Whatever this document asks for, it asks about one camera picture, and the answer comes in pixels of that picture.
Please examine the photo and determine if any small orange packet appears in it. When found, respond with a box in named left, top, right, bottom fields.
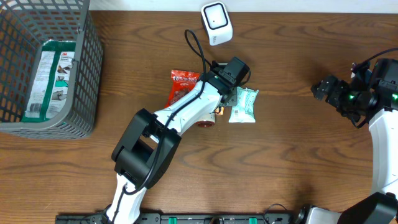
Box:
left=214, top=106, right=224, bottom=115

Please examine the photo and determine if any teal tissue packet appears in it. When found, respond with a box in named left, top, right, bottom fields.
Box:
left=229, top=87, right=259, bottom=123

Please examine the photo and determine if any green-lid seasoning jar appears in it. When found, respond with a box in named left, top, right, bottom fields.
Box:
left=195, top=112, right=216, bottom=128

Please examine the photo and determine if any red snack bag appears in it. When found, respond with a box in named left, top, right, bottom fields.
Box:
left=165, top=70, right=201, bottom=108

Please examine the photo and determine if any green 3M product package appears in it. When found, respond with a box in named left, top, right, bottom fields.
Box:
left=22, top=40, right=76, bottom=123

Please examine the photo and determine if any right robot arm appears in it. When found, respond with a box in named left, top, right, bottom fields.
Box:
left=292, top=75, right=397, bottom=224

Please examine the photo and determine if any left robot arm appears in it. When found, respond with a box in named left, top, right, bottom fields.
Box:
left=104, top=70, right=242, bottom=223

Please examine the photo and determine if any white barcode scanner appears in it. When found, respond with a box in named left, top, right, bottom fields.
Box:
left=201, top=1, right=233, bottom=46

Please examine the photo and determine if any grey plastic mesh basket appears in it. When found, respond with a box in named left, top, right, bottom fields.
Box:
left=1, top=0, right=103, bottom=139

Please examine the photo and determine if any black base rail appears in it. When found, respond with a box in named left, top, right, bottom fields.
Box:
left=55, top=213, right=293, bottom=224

